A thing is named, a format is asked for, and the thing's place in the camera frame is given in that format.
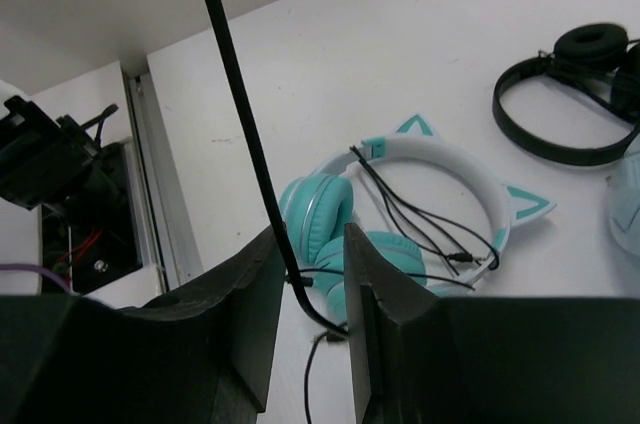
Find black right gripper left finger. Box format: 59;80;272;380
1;229;284;423

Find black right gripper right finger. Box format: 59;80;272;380
344;224;639;423

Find black headphone audio cable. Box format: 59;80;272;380
187;0;351;424

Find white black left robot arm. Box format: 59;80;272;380
1;94;118;210

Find teal white cat-ear headphones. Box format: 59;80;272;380
279;115;556;323

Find small black on-ear headphones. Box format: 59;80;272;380
492;21;640;166

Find light blue gaming headset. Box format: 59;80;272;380
607;136;640;257

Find aluminium rail front edge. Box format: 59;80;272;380
125;72;204;290

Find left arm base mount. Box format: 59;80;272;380
39;103;141;295

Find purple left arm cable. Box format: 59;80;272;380
0;262;74;296

